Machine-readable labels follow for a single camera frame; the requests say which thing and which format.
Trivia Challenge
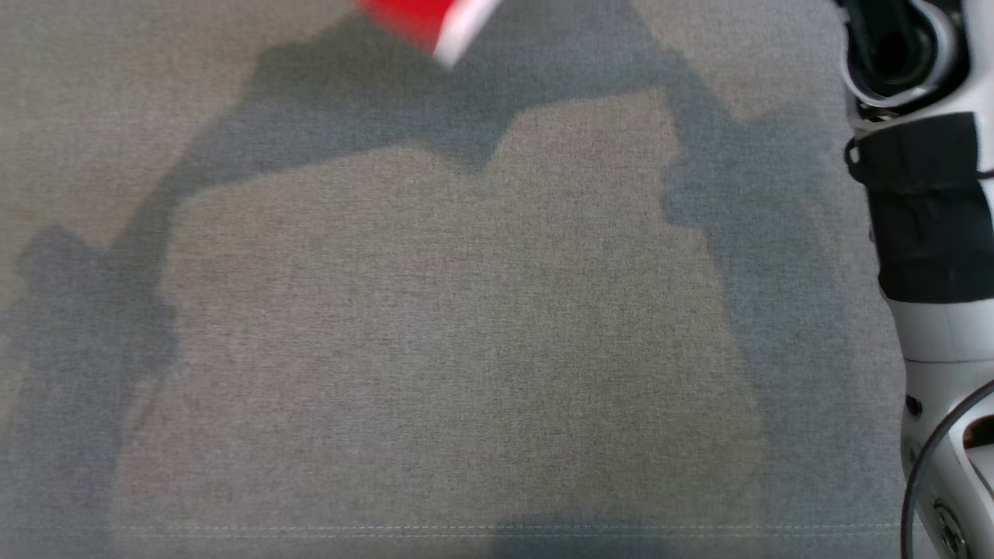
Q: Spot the red white t-shirt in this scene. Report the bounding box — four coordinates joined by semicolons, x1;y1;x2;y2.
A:
353;0;502;70

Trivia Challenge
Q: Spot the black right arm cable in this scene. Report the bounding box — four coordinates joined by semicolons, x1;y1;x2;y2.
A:
901;380;994;559

